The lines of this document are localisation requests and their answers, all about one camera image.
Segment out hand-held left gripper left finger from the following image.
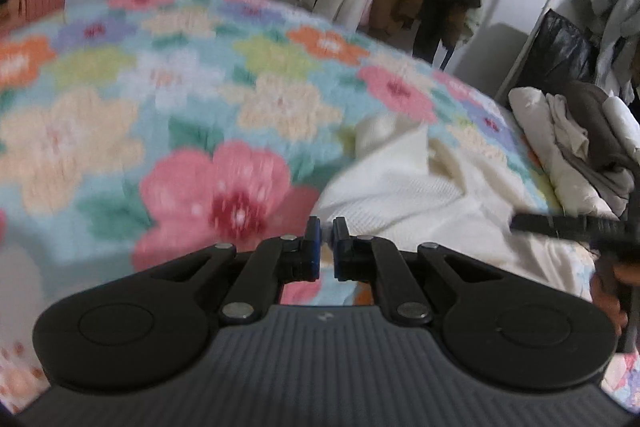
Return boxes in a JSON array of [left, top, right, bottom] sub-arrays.
[[147, 216, 322, 327]]

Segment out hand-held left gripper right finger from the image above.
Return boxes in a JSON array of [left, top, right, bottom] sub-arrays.
[[332, 216, 506, 328]]

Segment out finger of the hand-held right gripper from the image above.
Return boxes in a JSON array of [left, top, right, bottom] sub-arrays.
[[511, 213, 627, 240]]

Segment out cream pajama top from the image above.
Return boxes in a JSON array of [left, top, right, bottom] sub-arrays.
[[315, 112, 597, 304]]

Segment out pile of folded clothes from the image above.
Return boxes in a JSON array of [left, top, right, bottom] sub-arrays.
[[509, 87, 619, 219]]

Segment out grey hanging clothes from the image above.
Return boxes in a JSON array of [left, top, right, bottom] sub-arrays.
[[585, 0, 640, 104]]

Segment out person's right hand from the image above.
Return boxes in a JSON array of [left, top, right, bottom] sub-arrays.
[[590, 257, 640, 339]]

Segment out grey folded garment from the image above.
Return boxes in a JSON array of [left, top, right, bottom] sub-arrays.
[[555, 142, 637, 219]]

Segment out dark brown folded garment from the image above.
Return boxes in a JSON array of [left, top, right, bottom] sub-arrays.
[[565, 82, 640, 188]]

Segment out white folded garment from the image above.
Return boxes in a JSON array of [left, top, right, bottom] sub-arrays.
[[602, 97, 640, 158]]

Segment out black bag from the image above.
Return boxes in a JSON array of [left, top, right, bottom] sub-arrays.
[[517, 9, 602, 96]]

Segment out floral quilt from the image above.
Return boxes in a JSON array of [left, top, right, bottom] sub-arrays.
[[0, 0, 603, 413]]

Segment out white rack pole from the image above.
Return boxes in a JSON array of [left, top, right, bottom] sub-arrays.
[[494, 0, 587, 104]]

